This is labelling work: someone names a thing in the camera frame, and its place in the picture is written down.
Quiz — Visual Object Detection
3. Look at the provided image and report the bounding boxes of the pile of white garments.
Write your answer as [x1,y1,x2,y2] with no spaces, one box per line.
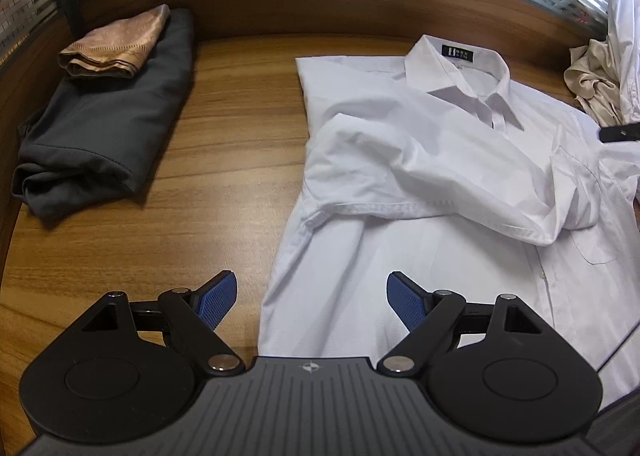
[602,0,640,128]

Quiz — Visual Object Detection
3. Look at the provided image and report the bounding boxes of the wooden desk divider panel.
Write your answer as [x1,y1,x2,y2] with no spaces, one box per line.
[0,0,609,118]

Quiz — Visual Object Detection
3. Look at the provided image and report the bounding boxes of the crumpled beige garment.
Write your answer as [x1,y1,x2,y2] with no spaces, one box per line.
[564,39,627,128]

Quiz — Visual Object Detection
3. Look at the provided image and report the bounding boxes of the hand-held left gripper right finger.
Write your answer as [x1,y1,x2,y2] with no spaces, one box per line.
[376,272,543,374]

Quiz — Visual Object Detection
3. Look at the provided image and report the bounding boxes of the folded dark grey garment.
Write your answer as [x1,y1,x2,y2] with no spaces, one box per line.
[11,7,196,230]

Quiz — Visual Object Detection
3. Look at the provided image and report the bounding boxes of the folded tan satin cloth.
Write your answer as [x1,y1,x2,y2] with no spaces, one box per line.
[57,4,172,82]

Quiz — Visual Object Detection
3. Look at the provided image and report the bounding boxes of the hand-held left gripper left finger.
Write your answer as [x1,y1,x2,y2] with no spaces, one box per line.
[81,270,246,377]

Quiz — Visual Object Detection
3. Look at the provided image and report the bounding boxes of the white dress shirt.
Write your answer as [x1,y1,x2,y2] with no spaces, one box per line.
[257,34,640,398]

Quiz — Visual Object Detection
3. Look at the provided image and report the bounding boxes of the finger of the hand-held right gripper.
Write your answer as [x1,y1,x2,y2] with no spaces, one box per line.
[599,123,640,143]

